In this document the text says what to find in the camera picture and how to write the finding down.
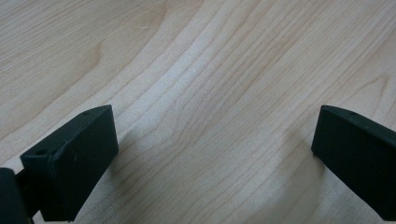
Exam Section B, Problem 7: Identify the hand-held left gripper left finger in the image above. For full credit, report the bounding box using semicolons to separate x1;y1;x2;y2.
20;105;120;223

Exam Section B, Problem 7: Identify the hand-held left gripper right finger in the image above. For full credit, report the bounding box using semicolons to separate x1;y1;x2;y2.
310;105;396;222

